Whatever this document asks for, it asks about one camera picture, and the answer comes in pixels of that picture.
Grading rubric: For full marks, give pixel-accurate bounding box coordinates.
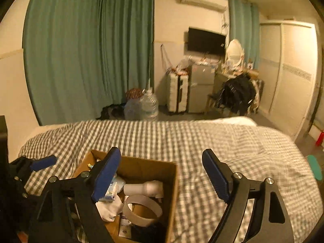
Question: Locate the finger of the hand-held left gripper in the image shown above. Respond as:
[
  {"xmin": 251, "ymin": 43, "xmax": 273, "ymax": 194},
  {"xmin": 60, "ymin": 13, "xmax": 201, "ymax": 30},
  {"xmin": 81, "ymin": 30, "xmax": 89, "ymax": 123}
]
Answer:
[
  {"xmin": 15, "ymin": 155, "xmax": 57, "ymax": 173},
  {"xmin": 13, "ymin": 176, "xmax": 45, "ymax": 206}
]

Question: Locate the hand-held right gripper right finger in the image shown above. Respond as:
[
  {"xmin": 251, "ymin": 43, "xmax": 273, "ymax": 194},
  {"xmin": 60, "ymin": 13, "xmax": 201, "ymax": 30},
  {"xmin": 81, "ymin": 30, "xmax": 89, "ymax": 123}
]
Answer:
[{"xmin": 202, "ymin": 149, "xmax": 295, "ymax": 243}]

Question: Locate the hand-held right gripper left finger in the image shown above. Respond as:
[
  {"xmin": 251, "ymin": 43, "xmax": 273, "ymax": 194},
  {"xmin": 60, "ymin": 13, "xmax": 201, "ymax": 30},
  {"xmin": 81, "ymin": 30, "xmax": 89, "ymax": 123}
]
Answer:
[{"xmin": 30, "ymin": 147, "xmax": 121, "ymax": 243}]

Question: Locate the blue white tissue pack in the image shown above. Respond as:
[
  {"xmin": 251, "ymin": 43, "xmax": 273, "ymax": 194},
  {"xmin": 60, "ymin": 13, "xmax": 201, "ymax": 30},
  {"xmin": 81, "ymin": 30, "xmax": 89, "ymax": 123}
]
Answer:
[{"xmin": 102, "ymin": 176, "xmax": 126, "ymax": 203}]

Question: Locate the white sock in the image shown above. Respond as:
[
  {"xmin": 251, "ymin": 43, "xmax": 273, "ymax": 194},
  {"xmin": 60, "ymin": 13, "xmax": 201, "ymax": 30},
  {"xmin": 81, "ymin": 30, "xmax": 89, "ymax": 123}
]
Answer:
[{"xmin": 97, "ymin": 195, "xmax": 124, "ymax": 222}]

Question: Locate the white plastic bottle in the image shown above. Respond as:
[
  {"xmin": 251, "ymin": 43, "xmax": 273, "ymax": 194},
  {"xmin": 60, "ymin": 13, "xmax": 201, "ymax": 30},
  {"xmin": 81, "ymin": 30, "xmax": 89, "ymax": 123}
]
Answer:
[{"xmin": 123, "ymin": 180, "xmax": 164, "ymax": 199}]

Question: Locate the cardboard box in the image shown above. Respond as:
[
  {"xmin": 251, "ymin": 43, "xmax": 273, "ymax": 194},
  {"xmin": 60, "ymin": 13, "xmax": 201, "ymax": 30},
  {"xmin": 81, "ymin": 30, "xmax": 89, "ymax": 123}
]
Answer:
[{"xmin": 72, "ymin": 149, "xmax": 178, "ymax": 243}]

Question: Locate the grey tape roll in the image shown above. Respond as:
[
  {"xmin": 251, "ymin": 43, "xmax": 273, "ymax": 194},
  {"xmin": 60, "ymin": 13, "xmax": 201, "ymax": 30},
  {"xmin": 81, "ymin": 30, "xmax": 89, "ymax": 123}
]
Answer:
[{"xmin": 122, "ymin": 194, "xmax": 163, "ymax": 226}]

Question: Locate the white cream tube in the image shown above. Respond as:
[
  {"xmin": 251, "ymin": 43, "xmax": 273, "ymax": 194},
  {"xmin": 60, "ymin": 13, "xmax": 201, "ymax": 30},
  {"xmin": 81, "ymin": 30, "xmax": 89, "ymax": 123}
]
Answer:
[{"xmin": 118, "ymin": 215, "xmax": 133, "ymax": 240}]

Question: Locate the grey white checked blanket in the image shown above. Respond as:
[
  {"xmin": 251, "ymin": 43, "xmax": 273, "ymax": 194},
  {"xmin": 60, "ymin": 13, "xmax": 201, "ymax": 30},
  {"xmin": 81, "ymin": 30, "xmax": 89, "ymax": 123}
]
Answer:
[{"xmin": 18, "ymin": 118, "xmax": 317, "ymax": 243}]

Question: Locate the black bag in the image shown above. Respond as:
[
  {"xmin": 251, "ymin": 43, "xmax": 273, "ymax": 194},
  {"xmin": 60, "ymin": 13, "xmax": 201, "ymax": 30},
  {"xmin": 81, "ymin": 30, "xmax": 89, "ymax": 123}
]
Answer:
[{"xmin": 96, "ymin": 103, "xmax": 127, "ymax": 120}]

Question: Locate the wooden chair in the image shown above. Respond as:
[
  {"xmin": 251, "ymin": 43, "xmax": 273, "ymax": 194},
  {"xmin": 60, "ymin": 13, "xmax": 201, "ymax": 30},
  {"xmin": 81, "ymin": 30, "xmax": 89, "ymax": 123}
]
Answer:
[{"xmin": 206, "ymin": 92, "xmax": 228, "ymax": 115}]

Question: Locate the large clear water bottle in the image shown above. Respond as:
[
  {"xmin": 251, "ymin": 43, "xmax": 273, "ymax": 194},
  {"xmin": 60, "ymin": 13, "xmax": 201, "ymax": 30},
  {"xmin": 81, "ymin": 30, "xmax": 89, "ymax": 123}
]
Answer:
[{"xmin": 124, "ymin": 89, "xmax": 159, "ymax": 121}]

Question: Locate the patterned brown bag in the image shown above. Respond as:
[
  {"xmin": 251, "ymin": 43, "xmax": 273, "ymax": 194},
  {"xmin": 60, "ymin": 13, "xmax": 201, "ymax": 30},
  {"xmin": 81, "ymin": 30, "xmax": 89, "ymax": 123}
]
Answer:
[{"xmin": 126, "ymin": 88, "xmax": 145, "ymax": 99}]

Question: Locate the small grey fridge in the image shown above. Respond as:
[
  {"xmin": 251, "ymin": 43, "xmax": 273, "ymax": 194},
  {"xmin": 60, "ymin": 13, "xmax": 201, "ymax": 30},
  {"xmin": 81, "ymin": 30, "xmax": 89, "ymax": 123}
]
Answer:
[{"xmin": 189, "ymin": 63, "xmax": 216, "ymax": 113}]

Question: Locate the white ribbed suitcase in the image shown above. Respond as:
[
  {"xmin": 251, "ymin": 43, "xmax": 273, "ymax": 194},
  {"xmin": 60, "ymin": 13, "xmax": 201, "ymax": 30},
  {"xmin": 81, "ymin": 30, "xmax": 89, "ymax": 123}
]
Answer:
[{"xmin": 167, "ymin": 72, "xmax": 190, "ymax": 114}]

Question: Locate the white dressing table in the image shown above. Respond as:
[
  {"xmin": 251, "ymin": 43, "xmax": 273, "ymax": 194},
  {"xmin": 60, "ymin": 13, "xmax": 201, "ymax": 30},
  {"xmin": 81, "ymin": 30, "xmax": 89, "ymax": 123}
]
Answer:
[{"xmin": 215, "ymin": 65, "xmax": 260, "ymax": 99}]

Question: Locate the dark suitcase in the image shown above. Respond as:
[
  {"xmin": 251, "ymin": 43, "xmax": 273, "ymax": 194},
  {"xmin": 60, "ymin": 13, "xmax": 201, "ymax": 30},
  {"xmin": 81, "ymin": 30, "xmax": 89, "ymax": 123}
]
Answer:
[{"xmin": 254, "ymin": 79, "xmax": 265, "ymax": 107}]

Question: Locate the green stool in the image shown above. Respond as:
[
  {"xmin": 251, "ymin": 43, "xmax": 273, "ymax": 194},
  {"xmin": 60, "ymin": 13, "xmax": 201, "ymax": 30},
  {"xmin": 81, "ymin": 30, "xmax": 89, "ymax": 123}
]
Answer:
[{"xmin": 306, "ymin": 155, "xmax": 323, "ymax": 180}]

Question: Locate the clear plastic bag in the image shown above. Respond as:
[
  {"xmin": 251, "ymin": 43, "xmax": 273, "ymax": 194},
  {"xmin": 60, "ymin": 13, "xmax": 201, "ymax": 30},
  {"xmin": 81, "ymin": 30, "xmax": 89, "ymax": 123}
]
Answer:
[{"xmin": 176, "ymin": 57, "xmax": 193, "ymax": 73}]

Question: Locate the wide green curtain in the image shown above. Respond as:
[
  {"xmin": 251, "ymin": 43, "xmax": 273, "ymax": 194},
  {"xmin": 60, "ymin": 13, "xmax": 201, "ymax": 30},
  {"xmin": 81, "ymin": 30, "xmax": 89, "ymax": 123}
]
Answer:
[{"xmin": 23, "ymin": 0, "xmax": 155, "ymax": 126}]

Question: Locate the white louvred wardrobe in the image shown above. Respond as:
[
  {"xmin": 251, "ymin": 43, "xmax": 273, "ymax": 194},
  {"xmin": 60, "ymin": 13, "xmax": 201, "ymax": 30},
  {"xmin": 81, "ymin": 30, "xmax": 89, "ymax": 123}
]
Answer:
[{"xmin": 258, "ymin": 20, "xmax": 319, "ymax": 139}]

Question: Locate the oval white vanity mirror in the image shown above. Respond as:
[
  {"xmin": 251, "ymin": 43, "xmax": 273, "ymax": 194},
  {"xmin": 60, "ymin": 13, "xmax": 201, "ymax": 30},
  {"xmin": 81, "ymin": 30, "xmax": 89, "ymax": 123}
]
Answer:
[{"xmin": 225, "ymin": 39, "xmax": 245, "ymax": 65}]

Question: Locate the narrow green curtain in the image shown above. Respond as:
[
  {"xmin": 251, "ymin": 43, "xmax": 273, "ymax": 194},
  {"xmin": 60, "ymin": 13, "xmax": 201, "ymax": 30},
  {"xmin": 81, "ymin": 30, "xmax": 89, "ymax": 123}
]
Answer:
[{"xmin": 228, "ymin": 0, "xmax": 261, "ymax": 70}]

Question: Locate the hanging wall cable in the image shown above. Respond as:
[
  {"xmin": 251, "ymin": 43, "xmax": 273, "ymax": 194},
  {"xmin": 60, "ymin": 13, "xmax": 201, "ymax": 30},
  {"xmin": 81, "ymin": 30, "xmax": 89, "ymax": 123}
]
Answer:
[{"xmin": 160, "ymin": 44, "xmax": 171, "ymax": 69}]

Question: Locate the black wall television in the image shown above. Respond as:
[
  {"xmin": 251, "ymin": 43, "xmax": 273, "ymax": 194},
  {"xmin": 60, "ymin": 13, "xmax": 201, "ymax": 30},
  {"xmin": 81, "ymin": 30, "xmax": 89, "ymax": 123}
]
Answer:
[{"xmin": 187, "ymin": 27, "xmax": 226, "ymax": 55}]

